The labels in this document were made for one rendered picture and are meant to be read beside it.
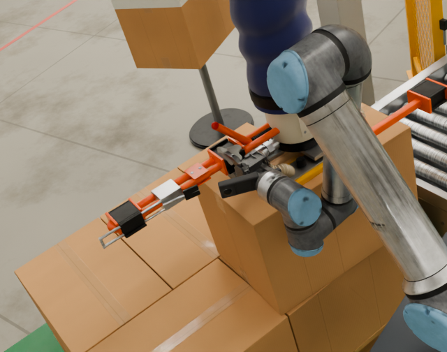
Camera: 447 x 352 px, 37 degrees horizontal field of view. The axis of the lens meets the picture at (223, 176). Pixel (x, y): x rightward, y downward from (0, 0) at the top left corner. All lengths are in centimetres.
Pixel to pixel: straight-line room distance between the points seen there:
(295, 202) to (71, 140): 298
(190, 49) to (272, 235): 163
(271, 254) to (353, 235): 32
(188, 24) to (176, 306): 153
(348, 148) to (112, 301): 131
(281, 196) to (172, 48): 185
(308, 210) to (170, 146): 244
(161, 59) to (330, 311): 174
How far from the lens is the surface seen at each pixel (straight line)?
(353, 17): 355
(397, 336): 184
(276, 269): 206
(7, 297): 360
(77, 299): 254
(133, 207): 187
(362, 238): 224
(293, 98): 136
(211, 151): 196
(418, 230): 145
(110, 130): 446
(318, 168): 202
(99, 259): 264
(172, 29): 339
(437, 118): 287
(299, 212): 171
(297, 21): 184
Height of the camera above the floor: 221
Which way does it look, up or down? 37 degrees down
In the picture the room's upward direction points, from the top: 18 degrees counter-clockwise
